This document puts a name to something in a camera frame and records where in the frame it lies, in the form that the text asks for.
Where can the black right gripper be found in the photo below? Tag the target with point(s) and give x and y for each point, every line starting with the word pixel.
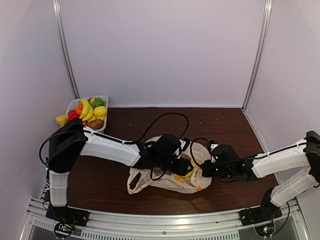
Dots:
pixel 207 172

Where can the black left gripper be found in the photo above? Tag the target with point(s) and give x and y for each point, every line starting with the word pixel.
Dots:
pixel 182 169

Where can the yellow toy mango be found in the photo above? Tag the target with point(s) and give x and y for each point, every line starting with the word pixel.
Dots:
pixel 191 169

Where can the cream printed plastic bag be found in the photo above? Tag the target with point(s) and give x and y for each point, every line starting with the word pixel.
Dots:
pixel 140 177

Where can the large yellow toy lemon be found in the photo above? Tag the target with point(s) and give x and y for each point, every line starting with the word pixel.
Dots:
pixel 100 112

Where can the green toy grape bunch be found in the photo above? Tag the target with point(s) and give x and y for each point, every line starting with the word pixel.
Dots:
pixel 98 102

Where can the yellow toy banana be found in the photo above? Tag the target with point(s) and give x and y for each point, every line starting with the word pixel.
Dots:
pixel 87 114

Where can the orange toy fruit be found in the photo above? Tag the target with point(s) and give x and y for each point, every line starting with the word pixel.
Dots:
pixel 79 109

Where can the yellow toy starfruit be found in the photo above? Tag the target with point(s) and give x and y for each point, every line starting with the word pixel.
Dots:
pixel 62 119

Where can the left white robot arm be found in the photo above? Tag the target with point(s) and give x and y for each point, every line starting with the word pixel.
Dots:
pixel 74 139

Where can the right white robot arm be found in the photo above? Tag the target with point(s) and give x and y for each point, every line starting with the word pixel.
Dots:
pixel 303 155

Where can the yellow green toy fruit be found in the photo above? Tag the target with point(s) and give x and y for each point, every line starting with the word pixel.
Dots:
pixel 91 100

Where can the red toy fruit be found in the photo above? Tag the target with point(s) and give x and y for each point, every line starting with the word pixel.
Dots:
pixel 72 114

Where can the brown toy potato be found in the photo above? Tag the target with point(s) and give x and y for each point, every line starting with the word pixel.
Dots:
pixel 96 124

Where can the right round circuit board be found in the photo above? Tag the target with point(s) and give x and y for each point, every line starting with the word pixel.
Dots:
pixel 265 230

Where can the round circuit board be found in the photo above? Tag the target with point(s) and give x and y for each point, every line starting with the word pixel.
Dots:
pixel 265 230
pixel 62 230

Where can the white perforated plastic basket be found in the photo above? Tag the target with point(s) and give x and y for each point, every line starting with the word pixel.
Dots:
pixel 72 105

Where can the left round circuit board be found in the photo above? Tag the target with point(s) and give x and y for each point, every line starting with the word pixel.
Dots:
pixel 62 230

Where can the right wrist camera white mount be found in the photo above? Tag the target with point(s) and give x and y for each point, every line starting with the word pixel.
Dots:
pixel 212 145

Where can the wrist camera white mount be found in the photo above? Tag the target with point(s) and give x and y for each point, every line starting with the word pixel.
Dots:
pixel 186 143
pixel 212 145

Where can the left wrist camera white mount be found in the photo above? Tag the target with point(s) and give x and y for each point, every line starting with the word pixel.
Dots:
pixel 186 143

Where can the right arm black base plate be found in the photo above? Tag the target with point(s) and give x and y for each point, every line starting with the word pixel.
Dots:
pixel 256 215

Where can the aluminium front rail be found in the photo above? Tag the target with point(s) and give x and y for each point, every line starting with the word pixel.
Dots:
pixel 155 214

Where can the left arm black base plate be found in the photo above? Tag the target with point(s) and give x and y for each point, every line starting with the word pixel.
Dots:
pixel 68 215

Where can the right aluminium frame post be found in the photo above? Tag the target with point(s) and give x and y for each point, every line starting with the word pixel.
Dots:
pixel 264 31

